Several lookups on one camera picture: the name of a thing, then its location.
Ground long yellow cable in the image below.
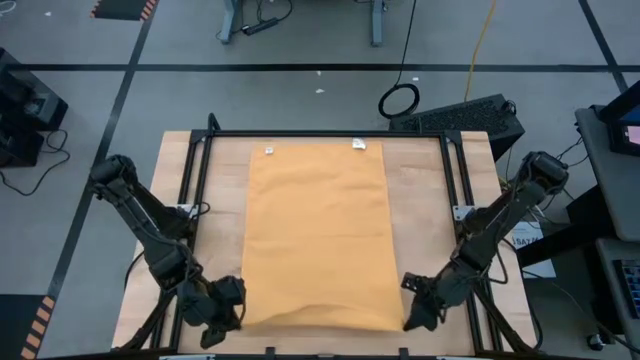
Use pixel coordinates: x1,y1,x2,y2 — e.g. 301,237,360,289
463,0,499,104

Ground black equipment case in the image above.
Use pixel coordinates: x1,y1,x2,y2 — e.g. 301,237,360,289
0,47,70,169

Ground laptop keyboard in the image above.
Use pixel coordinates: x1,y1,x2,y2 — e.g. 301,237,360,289
612,258,640,321

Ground black hazard-striped mat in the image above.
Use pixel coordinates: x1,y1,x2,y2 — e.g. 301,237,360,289
0,293,57,360
89,0,159,22

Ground thick black cable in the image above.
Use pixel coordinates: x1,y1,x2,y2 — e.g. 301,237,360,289
377,0,421,120

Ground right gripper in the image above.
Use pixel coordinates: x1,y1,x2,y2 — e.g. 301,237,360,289
401,264,471,334

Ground grey desk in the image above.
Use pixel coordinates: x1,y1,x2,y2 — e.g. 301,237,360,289
594,237,640,351
574,103,640,244

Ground yellow waffle-weave towel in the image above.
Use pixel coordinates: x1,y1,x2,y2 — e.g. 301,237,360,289
241,138,406,335

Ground dark screen device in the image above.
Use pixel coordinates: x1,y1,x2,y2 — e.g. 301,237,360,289
598,79,640,157

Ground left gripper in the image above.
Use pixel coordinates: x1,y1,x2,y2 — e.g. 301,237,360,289
177,278,246,350

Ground black floor cable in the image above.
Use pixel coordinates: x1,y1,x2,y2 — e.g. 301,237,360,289
0,128,71,197

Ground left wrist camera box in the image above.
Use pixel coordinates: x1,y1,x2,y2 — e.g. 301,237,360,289
214,275,247,307

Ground grey desk leg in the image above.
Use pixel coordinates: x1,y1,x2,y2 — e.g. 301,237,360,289
217,0,242,45
370,0,386,48

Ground black aluminium table frame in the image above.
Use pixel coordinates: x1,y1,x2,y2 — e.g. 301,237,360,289
119,112,541,360

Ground black computer tower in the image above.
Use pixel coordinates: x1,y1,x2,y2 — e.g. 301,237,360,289
388,93,527,162

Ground black desk base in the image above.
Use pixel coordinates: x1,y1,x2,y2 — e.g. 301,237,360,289
517,184,601,269

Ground black power strip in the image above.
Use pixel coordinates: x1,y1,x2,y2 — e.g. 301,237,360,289
241,17,280,37

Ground white paper sheet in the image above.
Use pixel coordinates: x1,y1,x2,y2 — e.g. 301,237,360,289
508,219,557,279

